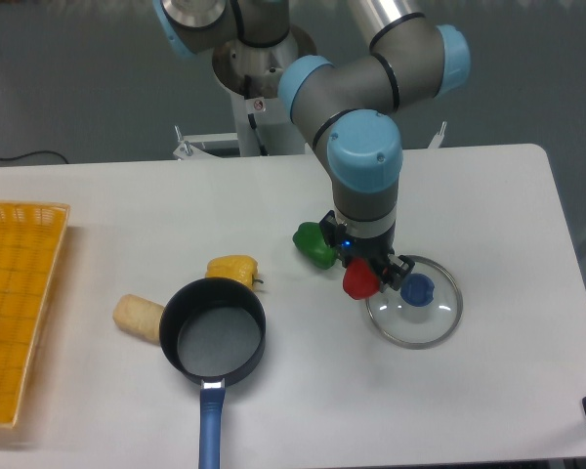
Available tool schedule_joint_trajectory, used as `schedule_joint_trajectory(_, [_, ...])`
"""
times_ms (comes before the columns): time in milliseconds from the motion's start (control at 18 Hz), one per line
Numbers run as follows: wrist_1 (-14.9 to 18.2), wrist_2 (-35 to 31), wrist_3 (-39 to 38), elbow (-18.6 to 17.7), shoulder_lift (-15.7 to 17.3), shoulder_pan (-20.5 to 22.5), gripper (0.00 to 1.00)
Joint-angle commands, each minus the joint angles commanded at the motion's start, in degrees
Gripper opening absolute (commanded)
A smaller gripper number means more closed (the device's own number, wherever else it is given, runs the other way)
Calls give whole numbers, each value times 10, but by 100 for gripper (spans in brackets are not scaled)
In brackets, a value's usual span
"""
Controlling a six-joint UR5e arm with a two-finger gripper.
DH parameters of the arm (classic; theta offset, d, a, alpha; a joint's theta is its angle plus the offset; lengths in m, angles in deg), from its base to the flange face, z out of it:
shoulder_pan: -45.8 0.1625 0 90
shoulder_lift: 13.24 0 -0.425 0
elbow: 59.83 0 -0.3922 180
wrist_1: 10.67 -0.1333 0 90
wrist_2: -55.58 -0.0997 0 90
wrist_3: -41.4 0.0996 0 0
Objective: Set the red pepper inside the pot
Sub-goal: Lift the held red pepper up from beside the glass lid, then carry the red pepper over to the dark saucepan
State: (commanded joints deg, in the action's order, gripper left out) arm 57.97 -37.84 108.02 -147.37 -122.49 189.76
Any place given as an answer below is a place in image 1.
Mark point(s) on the green bell pepper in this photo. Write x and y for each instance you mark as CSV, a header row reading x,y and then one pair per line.
x,y
309,241

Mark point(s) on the dark pot with blue handle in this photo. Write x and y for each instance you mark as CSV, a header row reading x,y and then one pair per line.
x,y
213,331

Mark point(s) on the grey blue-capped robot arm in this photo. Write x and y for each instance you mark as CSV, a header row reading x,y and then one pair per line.
x,y
363,151

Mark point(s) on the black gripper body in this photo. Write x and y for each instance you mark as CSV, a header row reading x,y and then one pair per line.
x,y
371,241

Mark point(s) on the yellow woven basket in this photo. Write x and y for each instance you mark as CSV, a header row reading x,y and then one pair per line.
x,y
31,239

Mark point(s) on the red bell pepper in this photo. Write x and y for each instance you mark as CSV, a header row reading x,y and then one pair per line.
x,y
359,282

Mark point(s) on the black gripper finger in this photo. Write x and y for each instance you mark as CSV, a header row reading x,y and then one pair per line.
x,y
396,270
379,267

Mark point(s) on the yellow bell pepper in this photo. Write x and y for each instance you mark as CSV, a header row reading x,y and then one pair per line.
x,y
241,268

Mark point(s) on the glass lid with blue knob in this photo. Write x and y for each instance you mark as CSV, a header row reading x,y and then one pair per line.
x,y
423,312

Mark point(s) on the beige bread roll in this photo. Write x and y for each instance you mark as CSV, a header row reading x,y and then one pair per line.
x,y
138,317

